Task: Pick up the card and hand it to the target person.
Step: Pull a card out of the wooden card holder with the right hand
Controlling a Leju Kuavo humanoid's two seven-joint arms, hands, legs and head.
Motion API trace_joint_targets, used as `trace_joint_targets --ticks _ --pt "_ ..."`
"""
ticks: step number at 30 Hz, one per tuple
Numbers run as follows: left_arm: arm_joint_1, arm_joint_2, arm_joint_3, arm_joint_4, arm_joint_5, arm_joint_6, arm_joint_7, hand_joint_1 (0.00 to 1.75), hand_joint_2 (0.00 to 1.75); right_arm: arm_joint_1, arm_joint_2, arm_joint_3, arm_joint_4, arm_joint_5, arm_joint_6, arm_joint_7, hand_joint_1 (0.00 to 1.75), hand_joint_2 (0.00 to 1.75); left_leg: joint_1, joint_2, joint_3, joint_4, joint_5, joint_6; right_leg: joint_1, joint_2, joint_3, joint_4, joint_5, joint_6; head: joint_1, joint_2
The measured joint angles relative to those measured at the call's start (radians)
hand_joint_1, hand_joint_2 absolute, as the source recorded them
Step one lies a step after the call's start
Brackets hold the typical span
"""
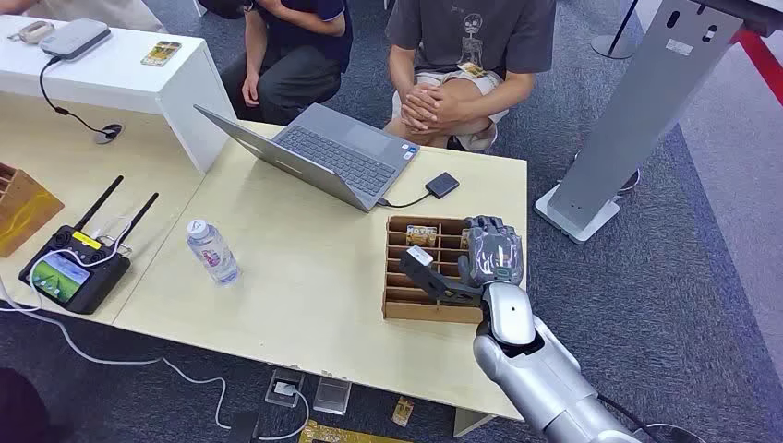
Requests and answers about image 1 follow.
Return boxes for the person's left hand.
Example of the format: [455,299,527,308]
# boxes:
[400,88,467,135]

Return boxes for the person's right hand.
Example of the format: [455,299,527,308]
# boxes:
[408,81,451,99]

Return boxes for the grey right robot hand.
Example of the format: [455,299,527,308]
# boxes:
[399,215,526,305]

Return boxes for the person in grey shirt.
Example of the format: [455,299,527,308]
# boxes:
[383,0,558,153]

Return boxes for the yellow hotel print card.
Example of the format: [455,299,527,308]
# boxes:
[405,225,440,248]

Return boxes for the wooden slotted card holder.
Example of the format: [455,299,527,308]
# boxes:
[382,215,527,325]

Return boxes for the person in dark clothing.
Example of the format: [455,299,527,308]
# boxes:
[197,0,355,126]

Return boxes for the yellow card on floor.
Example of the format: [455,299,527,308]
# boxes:
[391,396,416,428]

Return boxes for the yellow card on shelf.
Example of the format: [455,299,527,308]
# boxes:
[140,41,183,67]

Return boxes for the person in light clothing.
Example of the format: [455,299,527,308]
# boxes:
[0,0,166,33]

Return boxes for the black square adapter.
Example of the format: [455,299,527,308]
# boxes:
[425,172,461,200]

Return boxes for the grey open laptop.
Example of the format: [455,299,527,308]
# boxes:
[193,102,421,213]

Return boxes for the black stanchion with round base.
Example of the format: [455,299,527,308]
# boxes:
[590,0,642,61]

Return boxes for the grey metal kiosk stand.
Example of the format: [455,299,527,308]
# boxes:
[534,0,783,245]

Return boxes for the clear floor box lid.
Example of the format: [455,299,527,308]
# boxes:
[312,376,354,417]

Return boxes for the yellow patterned floor sheet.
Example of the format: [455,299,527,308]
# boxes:
[298,419,412,443]

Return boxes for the floor socket box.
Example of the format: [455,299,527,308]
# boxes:
[264,367,306,409]

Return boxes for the clear plastic water bottle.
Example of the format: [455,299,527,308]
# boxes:
[186,219,241,287]

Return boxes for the black plug block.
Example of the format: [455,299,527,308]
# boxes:
[226,411,262,443]

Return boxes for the white desk riser shelf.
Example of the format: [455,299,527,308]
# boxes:
[0,14,237,174]

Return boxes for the red barrier belt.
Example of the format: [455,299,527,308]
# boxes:
[729,27,783,106]

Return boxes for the grey flat rounded device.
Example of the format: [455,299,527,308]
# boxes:
[39,18,113,62]

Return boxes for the black remote controller with screen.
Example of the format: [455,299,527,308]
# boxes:
[18,175,161,316]

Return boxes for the beige small handset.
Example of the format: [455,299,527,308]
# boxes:
[6,19,56,45]

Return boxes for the wooden box with slots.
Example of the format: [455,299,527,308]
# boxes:
[0,162,66,258]

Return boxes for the black adapter cable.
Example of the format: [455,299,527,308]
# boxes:
[377,191,433,210]

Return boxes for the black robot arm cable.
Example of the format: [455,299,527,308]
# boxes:
[596,394,707,443]

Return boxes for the grey desk cable grommet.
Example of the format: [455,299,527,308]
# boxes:
[93,123,125,146]

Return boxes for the black device cable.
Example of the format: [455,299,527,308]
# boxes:
[39,55,122,137]

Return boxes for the long white cable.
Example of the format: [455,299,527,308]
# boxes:
[0,215,311,442]

